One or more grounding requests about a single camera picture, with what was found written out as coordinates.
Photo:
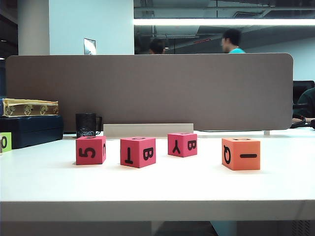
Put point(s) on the white divider foot bracket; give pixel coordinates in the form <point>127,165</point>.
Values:
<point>267,132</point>

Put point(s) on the yellow patterned box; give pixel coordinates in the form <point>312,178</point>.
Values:
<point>29,108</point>

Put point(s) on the person in teal shirt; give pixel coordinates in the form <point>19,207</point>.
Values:
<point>232,39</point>

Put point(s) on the dark blue case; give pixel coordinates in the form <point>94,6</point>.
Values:
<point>32,130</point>

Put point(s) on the person in dark green top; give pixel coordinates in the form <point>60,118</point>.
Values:
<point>308,98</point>

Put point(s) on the framed wall sign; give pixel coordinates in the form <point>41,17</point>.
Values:
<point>89,46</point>

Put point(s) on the pink foam block digit 5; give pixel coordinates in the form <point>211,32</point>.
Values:
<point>86,152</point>

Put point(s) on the dark-haired background person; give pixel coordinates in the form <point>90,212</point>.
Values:
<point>157,46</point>

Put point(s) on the brown desk divider panel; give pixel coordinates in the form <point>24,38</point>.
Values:
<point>147,93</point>

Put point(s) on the orange foam block letter Q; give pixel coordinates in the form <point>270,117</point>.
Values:
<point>242,156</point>

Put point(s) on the pink foam block letter T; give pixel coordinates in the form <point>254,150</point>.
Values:
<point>133,153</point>

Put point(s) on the black mug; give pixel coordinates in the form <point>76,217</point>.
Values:
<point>85,124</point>

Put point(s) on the pink foam block letter Y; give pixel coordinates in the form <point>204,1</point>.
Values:
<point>180,146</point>

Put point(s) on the green foam block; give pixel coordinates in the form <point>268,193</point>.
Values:
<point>6,142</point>

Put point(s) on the white ceiling light strip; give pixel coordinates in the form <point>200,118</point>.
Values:
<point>197,21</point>

